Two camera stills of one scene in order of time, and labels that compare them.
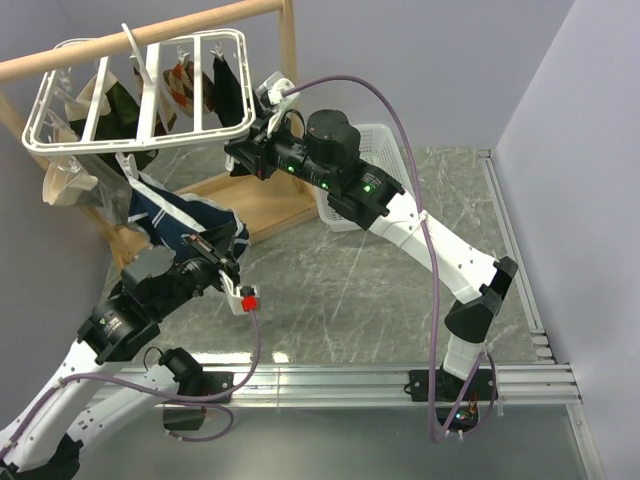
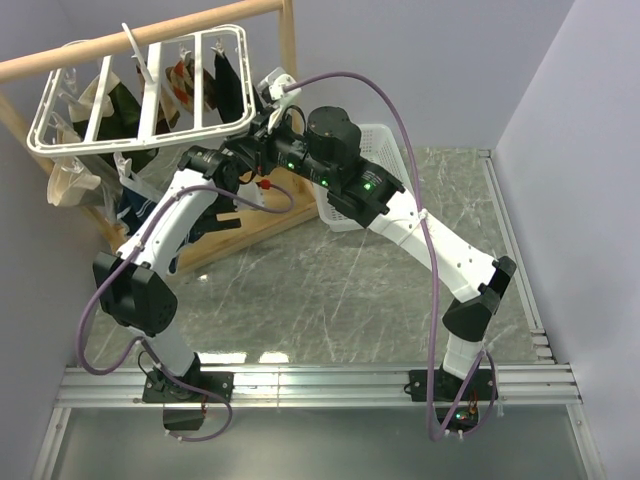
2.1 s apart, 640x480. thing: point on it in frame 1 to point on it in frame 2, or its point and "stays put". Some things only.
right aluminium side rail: x=523 y=281 stays put
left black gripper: x=220 y=260 to x=208 y=221
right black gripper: x=256 y=154 stays put
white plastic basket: x=378 y=147 stays put
